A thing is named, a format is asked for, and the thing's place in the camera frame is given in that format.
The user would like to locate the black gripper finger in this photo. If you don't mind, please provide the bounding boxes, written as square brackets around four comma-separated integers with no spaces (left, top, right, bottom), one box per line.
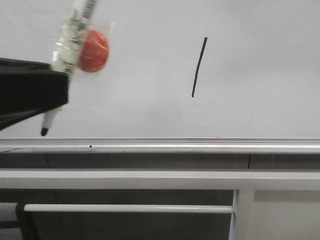
[0,58,69,130]

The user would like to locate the white black whiteboard marker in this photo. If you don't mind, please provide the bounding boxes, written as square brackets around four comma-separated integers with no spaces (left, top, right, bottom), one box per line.
[40,0,101,137]

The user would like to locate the red round magnet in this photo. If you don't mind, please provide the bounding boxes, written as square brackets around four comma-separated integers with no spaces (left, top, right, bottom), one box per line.
[77,30,110,73]

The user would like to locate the white horizontal rod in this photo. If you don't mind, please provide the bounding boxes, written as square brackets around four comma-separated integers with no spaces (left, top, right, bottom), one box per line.
[23,204,236,214]

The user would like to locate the black marker stroke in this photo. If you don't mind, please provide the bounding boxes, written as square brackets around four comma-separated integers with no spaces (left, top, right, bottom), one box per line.
[191,36,208,98]

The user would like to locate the whiteboard with aluminium frame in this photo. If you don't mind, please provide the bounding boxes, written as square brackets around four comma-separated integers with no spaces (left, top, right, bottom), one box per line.
[0,0,320,153]

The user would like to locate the white metal stand frame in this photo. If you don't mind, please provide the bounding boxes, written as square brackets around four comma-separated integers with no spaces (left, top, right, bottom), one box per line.
[0,169,320,240]

